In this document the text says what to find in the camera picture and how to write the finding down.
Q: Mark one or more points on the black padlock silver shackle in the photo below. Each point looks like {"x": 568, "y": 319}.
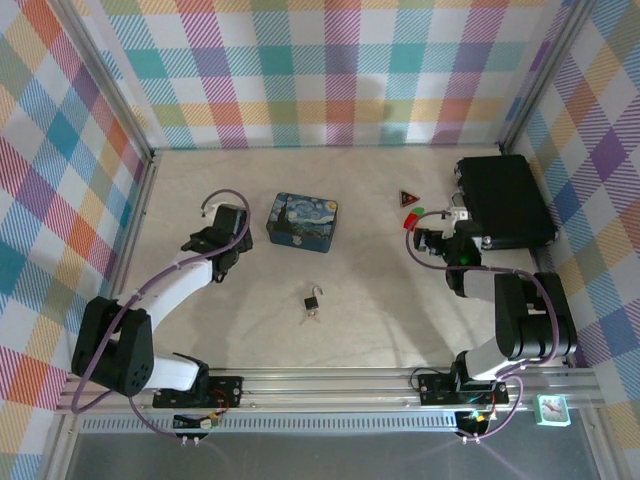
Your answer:
{"x": 311, "y": 301}

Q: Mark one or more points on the silver keys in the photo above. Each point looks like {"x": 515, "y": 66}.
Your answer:
{"x": 311, "y": 317}

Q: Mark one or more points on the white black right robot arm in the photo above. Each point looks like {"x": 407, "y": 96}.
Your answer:
{"x": 530, "y": 315}

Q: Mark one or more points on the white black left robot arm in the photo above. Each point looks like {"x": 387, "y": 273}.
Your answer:
{"x": 185, "y": 285}

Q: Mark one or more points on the red green curved block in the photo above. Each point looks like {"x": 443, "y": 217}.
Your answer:
{"x": 412, "y": 218}

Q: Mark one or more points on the black hard case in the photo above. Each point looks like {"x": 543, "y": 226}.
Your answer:
{"x": 510, "y": 195}

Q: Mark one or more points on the starry night tin box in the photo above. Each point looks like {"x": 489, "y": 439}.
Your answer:
{"x": 304, "y": 222}

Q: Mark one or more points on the small power connector board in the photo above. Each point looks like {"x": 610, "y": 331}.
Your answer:
{"x": 197, "y": 422}
{"x": 475, "y": 421}

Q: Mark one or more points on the mint green small clock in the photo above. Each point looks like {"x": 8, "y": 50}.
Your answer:
{"x": 553, "y": 410}

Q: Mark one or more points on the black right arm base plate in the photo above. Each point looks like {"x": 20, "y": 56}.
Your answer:
{"x": 435, "y": 389}

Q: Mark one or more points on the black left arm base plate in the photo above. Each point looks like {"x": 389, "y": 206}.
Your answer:
{"x": 225, "y": 390}

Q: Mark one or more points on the aluminium mounting rail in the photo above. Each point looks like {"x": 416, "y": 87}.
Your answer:
{"x": 325, "y": 390}

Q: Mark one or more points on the aluminium frame post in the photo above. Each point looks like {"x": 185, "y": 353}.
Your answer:
{"x": 545, "y": 75}
{"x": 100, "y": 75}

